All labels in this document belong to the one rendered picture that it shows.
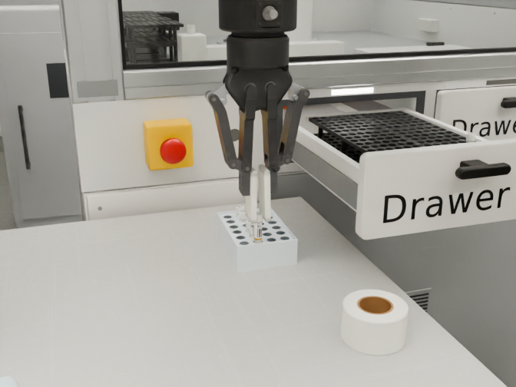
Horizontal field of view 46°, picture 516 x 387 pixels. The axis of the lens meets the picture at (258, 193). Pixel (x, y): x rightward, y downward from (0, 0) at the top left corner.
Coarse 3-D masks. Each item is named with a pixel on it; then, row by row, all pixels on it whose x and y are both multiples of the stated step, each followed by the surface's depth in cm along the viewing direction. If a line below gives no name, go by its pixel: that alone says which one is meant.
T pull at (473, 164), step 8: (464, 160) 77; (472, 160) 77; (480, 160) 77; (464, 168) 73; (472, 168) 74; (480, 168) 74; (488, 168) 74; (496, 168) 75; (504, 168) 75; (456, 176) 74; (464, 176) 73; (472, 176) 74; (480, 176) 74; (488, 176) 75
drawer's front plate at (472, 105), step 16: (448, 96) 111; (464, 96) 112; (480, 96) 113; (496, 96) 114; (512, 96) 115; (448, 112) 112; (464, 112) 113; (480, 112) 114; (496, 112) 115; (512, 112) 116; (480, 128) 115; (512, 128) 117
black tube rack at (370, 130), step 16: (384, 112) 108; (400, 112) 108; (320, 128) 103; (336, 128) 97; (352, 128) 97; (368, 128) 97; (384, 128) 97; (400, 128) 97; (416, 128) 97; (432, 128) 97; (336, 144) 98; (352, 144) 89; (368, 144) 88; (384, 144) 88; (400, 144) 89
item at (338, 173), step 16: (352, 112) 110; (368, 112) 111; (416, 112) 110; (304, 128) 108; (448, 128) 100; (304, 144) 97; (320, 144) 90; (304, 160) 97; (320, 160) 90; (336, 160) 85; (352, 160) 82; (320, 176) 91; (336, 176) 85; (352, 176) 81; (336, 192) 86; (352, 192) 81; (352, 208) 82
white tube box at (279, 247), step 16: (256, 208) 92; (224, 224) 86; (240, 224) 87; (272, 224) 87; (224, 240) 87; (240, 240) 82; (272, 240) 83; (288, 240) 81; (240, 256) 80; (256, 256) 81; (272, 256) 82; (288, 256) 82
